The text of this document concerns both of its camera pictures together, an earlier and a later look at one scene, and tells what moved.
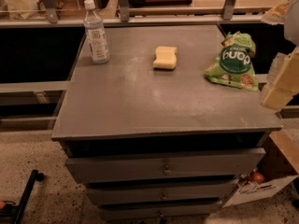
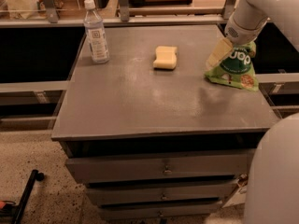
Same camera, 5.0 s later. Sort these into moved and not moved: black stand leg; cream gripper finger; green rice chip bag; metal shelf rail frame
Moved: cream gripper finger
Not moved: green rice chip bag; black stand leg; metal shelf rail frame
